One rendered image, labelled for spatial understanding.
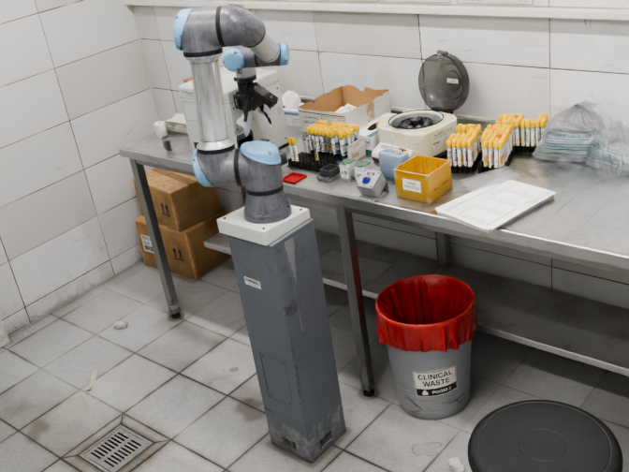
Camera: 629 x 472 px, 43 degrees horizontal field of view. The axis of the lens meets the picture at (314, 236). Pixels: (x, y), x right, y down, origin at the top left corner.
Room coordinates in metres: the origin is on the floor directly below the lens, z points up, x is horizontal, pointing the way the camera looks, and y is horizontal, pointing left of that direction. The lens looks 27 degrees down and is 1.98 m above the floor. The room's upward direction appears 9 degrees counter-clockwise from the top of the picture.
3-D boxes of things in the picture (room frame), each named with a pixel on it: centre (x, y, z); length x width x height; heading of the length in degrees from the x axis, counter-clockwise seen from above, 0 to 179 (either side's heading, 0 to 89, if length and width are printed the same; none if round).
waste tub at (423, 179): (2.38, -0.37, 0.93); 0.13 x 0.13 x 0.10; 45
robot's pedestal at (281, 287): (2.32, 0.13, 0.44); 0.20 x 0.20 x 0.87; 46
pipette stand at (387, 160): (2.52, -0.30, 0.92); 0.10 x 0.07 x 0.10; 41
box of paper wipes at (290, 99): (3.31, 0.01, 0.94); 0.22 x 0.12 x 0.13; 50
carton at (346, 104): (3.04, -0.19, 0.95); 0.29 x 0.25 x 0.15; 136
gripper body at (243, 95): (2.84, 0.16, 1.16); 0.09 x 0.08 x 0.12; 46
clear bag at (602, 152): (2.36, -1.01, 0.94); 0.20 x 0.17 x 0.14; 20
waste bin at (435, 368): (2.44, -0.35, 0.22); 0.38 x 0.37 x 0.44; 46
